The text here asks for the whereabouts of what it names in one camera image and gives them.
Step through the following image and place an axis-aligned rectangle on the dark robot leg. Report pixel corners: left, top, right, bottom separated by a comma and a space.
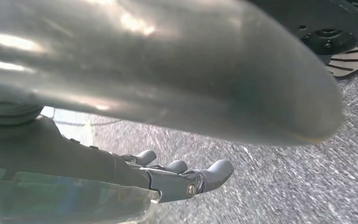
248, 0, 358, 78

